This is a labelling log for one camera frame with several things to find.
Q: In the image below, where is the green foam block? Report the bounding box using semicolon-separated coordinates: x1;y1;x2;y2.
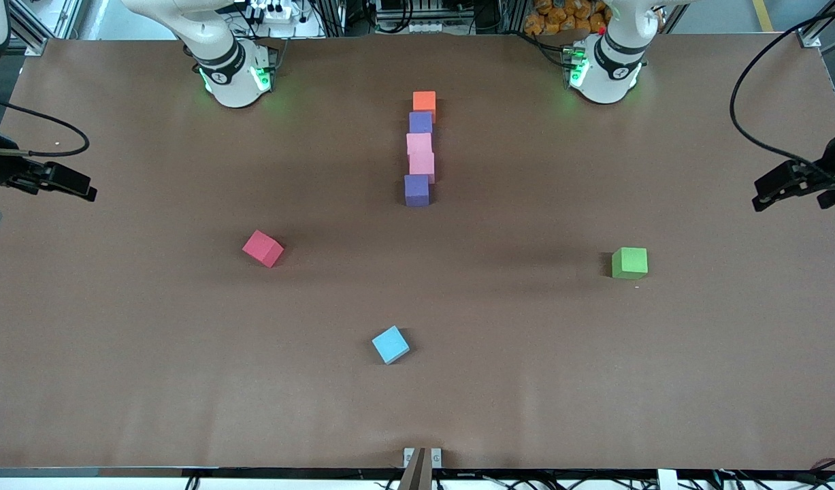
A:
611;246;649;280

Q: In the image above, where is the red foam block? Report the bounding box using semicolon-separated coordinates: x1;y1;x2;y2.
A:
242;229;284;269

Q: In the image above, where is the white power strip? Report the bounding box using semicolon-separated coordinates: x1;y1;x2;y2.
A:
249;0;302;21

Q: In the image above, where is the bag of orange fruits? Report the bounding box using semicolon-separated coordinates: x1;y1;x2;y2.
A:
525;0;612;35

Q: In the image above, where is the brown table cover mat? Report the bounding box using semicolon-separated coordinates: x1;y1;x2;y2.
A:
0;33;835;472

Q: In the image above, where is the light blue foam block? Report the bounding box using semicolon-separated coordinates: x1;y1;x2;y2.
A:
371;325;411;365

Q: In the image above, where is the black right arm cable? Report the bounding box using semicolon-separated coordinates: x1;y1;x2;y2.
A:
0;94;91;158

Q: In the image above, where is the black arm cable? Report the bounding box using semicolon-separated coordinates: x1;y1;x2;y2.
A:
730;5;835;171
0;94;91;158

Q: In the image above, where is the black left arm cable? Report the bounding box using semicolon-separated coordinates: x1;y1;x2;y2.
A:
730;5;835;171

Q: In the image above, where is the aluminium frame profile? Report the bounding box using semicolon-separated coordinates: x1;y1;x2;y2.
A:
797;0;835;54
7;0;84;56

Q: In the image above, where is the metal table edge bracket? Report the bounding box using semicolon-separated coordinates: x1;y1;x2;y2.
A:
403;447;442;469

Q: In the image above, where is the brown post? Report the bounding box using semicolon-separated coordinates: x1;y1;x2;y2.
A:
397;448;435;490

